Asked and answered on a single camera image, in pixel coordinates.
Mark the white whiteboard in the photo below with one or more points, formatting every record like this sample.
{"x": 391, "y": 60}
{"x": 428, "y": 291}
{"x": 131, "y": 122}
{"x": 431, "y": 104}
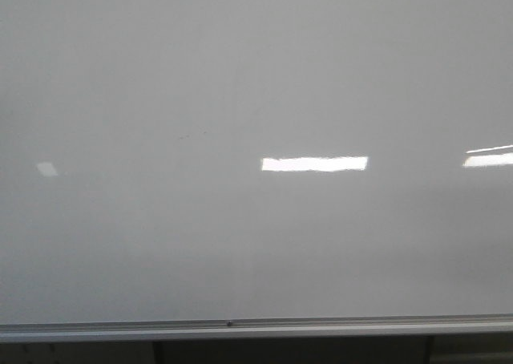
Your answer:
{"x": 169, "y": 160}

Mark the aluminium whiteboard bottom frame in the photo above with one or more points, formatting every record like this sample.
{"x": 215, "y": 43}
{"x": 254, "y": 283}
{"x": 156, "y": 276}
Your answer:
{"x": 316, "y": 327}

